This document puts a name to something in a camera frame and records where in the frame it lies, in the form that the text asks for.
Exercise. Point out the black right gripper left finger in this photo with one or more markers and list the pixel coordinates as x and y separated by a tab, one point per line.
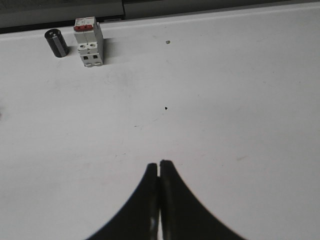
138	219

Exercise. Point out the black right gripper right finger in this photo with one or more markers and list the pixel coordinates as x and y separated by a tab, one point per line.
183	217

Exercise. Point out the black cylindrical capacitor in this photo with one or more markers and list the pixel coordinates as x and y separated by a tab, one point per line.
57	43

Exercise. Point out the white circuit breaker red switch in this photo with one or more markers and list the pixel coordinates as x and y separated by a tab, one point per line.
90	42

